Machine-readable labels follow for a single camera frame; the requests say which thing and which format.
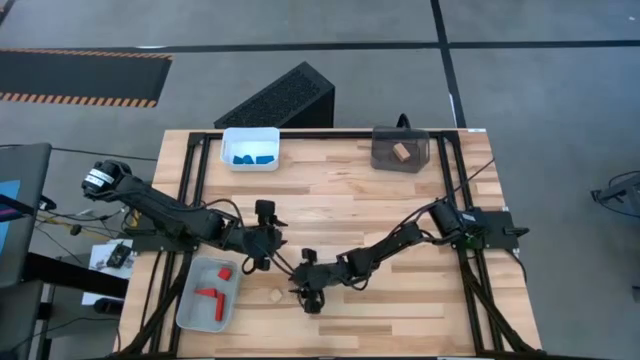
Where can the dark grey translucent bin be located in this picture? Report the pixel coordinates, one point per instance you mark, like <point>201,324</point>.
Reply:
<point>385,161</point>

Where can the dark grey screen panel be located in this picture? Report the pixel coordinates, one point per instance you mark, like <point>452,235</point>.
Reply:
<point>25,165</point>

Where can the natural wood triangle block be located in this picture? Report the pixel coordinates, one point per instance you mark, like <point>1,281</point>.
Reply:
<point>401,152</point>

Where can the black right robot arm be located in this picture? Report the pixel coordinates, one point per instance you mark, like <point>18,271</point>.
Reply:
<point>380,250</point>

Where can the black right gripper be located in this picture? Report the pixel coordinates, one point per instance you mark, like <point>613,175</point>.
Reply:
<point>310,275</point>

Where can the black support beam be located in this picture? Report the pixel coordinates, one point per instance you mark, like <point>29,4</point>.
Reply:
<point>75,275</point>

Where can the white paper sheet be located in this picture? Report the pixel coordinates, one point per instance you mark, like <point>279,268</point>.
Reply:
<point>100,252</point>

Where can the red long block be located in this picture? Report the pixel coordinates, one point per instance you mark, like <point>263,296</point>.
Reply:
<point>220,307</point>

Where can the black perforated computer tower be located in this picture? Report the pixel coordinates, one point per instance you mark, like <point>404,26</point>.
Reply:
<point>285,100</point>

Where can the light grey plastic bin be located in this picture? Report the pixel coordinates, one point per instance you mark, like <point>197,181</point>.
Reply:
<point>197,320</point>

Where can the small natural wood block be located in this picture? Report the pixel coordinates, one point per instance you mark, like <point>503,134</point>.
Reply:
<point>276,295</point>

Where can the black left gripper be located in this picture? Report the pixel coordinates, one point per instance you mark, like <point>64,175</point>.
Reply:
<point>260,242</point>

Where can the red cube block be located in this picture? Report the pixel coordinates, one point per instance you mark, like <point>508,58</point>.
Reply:
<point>225,273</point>

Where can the small black electronic device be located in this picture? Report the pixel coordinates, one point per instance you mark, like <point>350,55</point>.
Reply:
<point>118,255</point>

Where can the white plastic bin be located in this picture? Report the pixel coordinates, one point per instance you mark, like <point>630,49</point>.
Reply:
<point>250,145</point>

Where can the black hazard-striped floor mat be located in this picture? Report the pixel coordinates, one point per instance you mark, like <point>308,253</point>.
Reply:
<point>75,77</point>

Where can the black computer mouse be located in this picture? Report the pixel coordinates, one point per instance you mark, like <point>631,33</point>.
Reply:
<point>107,306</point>

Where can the black aluminium table frame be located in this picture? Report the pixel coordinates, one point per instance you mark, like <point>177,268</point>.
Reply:
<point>325,134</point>

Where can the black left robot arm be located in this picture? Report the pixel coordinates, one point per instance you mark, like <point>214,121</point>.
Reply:
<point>160,207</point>

